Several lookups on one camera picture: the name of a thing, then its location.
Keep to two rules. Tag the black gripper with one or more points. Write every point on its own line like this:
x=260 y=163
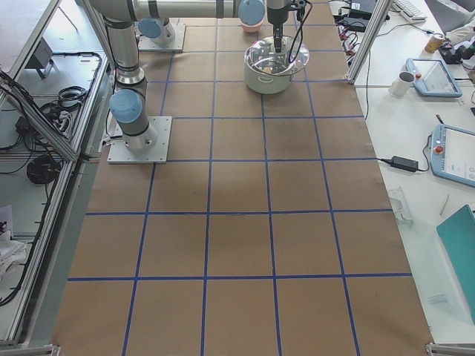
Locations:
x=276 y=15

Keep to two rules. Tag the glass pot lid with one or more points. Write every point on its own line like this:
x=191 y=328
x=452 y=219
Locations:
x=292 y=59

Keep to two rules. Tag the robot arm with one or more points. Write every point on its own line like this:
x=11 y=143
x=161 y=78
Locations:
x=119 y=17
x=274 y=9

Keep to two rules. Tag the pale green cooking pot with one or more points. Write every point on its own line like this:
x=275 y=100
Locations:
x=262 y=82

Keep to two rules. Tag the pink bowl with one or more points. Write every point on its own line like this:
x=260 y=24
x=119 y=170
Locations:
x=251 y=28

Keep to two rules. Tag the white mug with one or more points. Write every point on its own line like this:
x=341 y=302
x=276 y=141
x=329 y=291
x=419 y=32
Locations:
x=401 y=84

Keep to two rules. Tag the yellow can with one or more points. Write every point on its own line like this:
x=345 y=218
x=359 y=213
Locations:
x=434 y=43

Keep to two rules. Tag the blue teach pendant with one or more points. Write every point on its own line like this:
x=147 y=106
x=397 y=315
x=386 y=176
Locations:
x=452 y=154
x=433 y=78

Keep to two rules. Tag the black power adapter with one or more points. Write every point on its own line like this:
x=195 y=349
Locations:
x=402 y=163

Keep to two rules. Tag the teal folder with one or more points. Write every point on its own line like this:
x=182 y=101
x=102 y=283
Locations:
x=457 y=235

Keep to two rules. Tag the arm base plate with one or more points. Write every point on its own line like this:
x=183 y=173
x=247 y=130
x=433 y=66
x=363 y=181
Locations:
x=149 y=147
x=171 y=39

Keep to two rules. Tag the aluminium frame post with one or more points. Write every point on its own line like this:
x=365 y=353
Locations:
x=376 y=21

